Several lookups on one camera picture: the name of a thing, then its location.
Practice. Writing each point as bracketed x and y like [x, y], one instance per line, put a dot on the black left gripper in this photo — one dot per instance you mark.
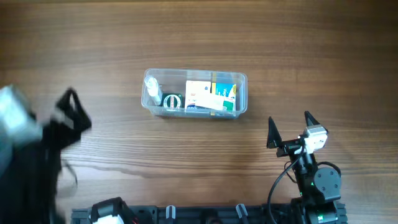
[58, 121]

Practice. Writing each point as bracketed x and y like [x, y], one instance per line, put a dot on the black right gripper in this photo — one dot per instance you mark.
[290, 147]

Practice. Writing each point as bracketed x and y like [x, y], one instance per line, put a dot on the white green medicine box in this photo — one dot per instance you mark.
[215, 102]

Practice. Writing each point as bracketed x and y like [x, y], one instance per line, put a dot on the blue VapoDrops lozenge box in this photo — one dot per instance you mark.
[224, 89]

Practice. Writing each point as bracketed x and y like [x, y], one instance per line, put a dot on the small clear white bottle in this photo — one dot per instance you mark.
[153, 89]

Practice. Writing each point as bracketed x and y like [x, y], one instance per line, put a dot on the white Hansaplast plaster box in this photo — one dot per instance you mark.
[194, 89]

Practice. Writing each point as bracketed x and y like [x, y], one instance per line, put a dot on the green Zam-Buk ointment box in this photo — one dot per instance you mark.
[172, 101]

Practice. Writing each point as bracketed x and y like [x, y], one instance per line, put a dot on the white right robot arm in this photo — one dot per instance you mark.
[319, 183]

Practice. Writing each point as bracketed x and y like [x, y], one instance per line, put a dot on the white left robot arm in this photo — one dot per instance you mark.
[31, 155]

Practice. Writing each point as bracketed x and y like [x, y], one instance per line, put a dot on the clear plastic container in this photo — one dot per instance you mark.
[174, 81]

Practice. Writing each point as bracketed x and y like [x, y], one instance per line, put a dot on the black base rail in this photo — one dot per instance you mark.
[115, 210]

